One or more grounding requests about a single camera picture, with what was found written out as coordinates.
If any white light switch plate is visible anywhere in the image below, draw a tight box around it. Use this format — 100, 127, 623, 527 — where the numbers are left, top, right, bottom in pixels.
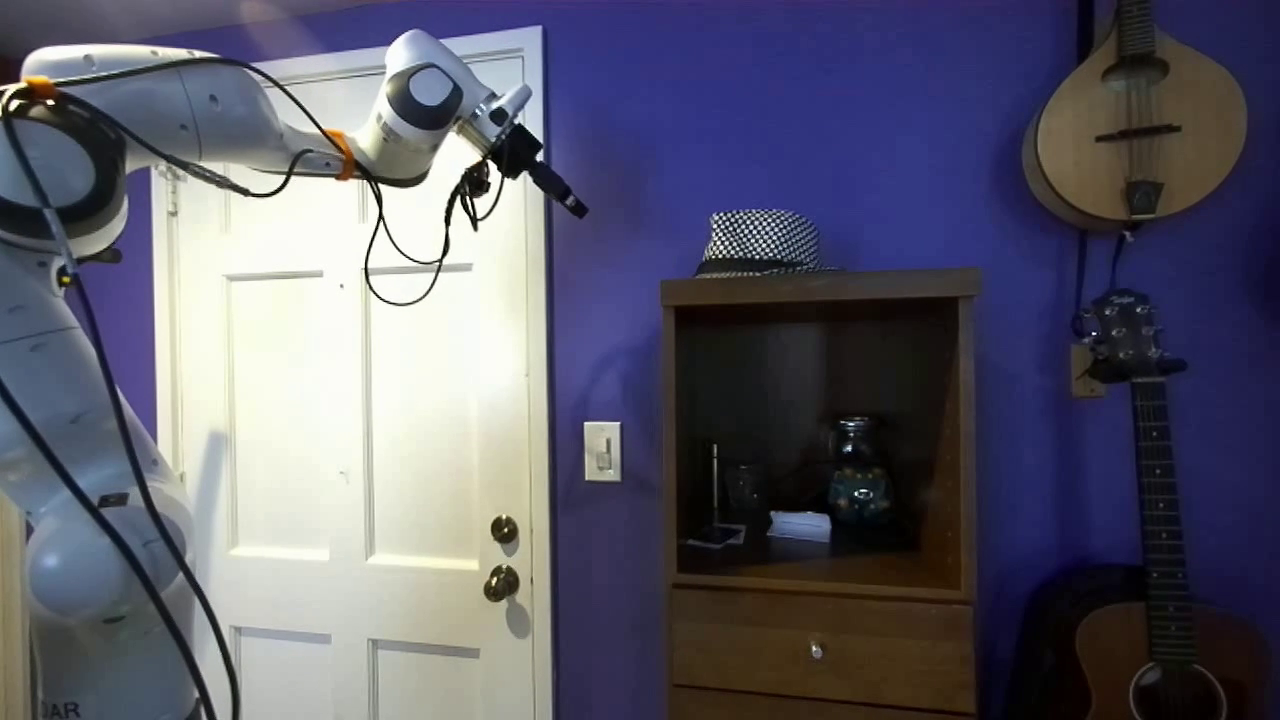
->
586, 418, 623, 482

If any acoustic guitar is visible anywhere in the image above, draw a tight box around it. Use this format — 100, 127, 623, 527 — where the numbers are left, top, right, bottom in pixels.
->
1003, 289, 1280, 720

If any dark round door knob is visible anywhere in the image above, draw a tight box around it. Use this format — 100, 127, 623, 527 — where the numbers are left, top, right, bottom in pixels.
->
486, 565, 522, 604

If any white panelled door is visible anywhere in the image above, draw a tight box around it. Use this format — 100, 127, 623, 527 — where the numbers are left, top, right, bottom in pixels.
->
143, 24, 555, 720

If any dark ceramic vase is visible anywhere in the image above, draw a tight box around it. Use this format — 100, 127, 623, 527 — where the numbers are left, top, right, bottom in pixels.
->
827, 415, 893, 546

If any dark deadbolt lock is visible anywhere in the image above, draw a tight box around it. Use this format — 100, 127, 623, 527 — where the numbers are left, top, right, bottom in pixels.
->
490, 517, 522, 544

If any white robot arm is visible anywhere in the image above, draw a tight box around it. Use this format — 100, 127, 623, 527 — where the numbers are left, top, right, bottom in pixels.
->
0, 26, 540, 720

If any brown wooden chest of drawers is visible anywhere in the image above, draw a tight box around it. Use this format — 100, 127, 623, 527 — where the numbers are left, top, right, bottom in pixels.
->
659, 271, 982, 720

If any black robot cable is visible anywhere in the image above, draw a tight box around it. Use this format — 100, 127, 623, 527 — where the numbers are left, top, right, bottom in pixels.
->
0, 51, 512, 720

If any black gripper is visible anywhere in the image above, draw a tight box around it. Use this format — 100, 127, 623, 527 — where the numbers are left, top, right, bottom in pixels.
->
490, 123, 588, 221

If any wooden mandolin on wall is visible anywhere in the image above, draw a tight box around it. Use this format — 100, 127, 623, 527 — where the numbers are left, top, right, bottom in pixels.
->
1023, 0, 1249, 233

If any chest drawer with knob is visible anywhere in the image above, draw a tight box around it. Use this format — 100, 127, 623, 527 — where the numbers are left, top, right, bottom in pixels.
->
668, 586, 975, 715

